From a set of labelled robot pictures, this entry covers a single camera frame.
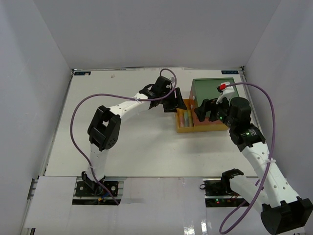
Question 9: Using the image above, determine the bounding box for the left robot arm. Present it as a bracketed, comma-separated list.
[82, 76, 187, 195]

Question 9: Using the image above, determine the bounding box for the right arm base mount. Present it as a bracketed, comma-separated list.
[199, 169, 244, 208]

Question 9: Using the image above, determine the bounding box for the green highlighter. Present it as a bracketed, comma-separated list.
[183, 111, 189, 127]

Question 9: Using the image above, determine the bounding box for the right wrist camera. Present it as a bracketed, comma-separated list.
[216, 82, 235, 104]

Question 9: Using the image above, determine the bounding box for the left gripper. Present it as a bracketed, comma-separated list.
[159, 87, 187, 113]

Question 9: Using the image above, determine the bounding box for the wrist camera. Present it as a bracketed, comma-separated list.
[168, 76, 177, 86]
[216, 82, 235, 104]

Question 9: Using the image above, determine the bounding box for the stacked drawer box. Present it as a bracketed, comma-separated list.
[189, 77, 235, 132]

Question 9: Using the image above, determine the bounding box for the yellow highlighter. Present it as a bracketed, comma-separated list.
[187, 110, 193, 127]

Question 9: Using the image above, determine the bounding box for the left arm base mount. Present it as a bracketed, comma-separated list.
[74, 171, 119, 199]

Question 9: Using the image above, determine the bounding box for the orange pink highlighter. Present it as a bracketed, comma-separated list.
[178, 110, 184, 128]

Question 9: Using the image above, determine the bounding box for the yellow bottom drawer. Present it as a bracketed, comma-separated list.
[176, 99, 195, 133]

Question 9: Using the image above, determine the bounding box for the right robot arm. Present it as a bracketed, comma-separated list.
[194, 97, 313, 235]

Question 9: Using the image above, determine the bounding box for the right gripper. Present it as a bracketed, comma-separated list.
[194, 94, 236, 129]

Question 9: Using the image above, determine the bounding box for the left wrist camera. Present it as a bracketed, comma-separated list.
[168, 76, 177, 86]

